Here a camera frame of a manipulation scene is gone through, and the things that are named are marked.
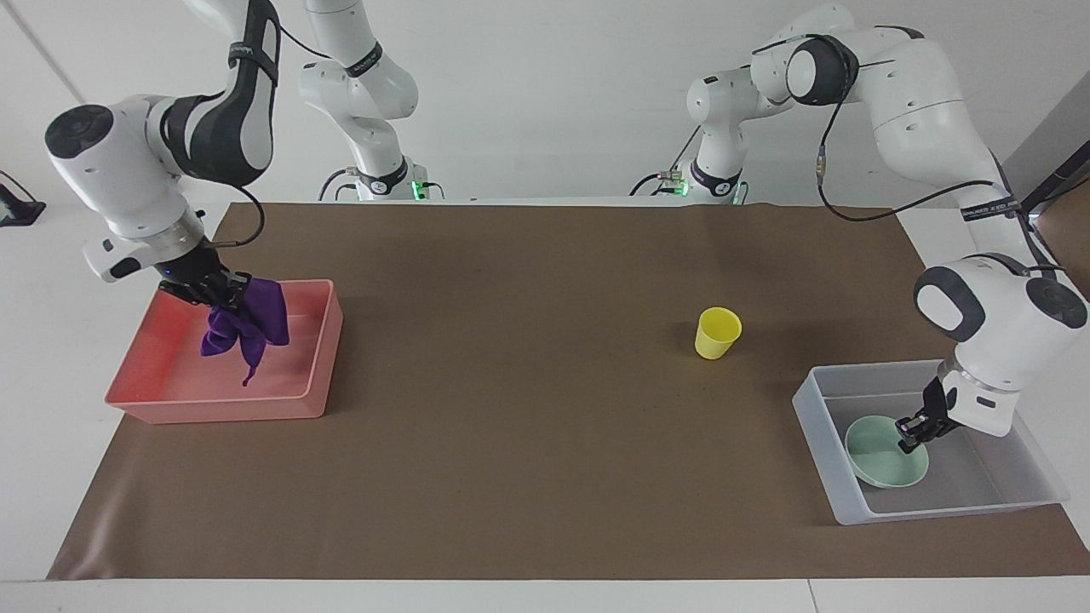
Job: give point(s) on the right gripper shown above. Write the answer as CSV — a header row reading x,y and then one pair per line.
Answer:
x,y
189,267

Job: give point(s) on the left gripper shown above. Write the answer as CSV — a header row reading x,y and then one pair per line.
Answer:
x,y
938,398

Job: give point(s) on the mint green bowl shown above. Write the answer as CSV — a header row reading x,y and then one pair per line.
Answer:
x,y
877,455

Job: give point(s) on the purple cloth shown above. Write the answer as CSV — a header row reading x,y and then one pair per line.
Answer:
x,y
255,319

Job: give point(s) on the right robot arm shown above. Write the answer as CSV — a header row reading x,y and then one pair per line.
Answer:
x,y
128,170

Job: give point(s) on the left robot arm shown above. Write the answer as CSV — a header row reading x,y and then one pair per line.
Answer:
x,y
928,111

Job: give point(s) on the translucent grey plastic bin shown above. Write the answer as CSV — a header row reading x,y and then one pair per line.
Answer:
x,y
979,477

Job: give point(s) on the pink plastic bin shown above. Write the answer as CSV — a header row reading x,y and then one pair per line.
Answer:
x,y
294,379

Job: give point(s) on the yellow plastic cup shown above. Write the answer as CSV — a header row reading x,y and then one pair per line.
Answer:
x,y
717,334

